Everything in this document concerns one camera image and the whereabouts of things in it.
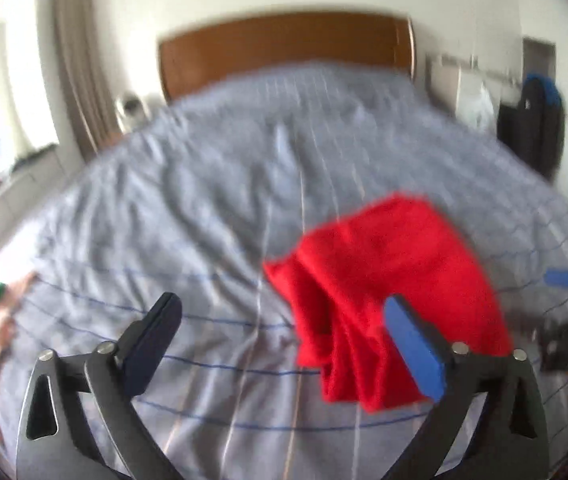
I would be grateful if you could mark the green and brown cloth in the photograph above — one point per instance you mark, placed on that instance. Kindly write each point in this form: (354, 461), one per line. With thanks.
(9, 325)

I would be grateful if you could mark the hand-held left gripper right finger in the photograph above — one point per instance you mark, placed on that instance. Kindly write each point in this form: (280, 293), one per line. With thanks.
(416, 355)

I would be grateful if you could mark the white round fan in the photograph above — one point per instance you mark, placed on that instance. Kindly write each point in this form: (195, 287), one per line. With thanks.
(131, 110)

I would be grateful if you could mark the blue garment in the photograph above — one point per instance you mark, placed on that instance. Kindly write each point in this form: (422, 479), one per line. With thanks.
(553, 95)

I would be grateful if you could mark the black jacket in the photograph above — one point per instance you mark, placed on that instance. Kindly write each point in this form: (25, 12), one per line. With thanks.
(528, 130)

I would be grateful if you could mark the white window bench cabinet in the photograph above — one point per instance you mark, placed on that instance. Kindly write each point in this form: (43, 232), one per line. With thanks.
(24, 185)

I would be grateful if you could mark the beige curtain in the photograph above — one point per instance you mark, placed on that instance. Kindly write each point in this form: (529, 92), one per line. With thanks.
(81, 70)

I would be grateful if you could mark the brown wooden headboard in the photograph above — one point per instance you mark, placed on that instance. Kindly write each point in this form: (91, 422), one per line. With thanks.
(284, 45)

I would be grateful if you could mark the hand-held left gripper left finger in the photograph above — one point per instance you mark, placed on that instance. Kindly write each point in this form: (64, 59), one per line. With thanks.
(151, 345)

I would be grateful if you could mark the white bedside cabinet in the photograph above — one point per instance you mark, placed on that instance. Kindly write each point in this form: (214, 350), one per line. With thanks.
(443, 85)

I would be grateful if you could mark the white sheer curtain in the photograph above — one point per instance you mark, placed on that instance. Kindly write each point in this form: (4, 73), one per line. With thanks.
(29, 90)

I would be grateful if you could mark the white plastic bag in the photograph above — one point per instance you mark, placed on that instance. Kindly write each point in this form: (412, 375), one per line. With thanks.
(476, 107)

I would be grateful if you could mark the bed with grey plaid duvet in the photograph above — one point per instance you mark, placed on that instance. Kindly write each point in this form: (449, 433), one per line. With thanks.
(189, 220)

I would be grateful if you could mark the red knit sweater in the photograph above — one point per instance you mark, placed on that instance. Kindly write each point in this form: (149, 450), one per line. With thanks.
(363, 270)

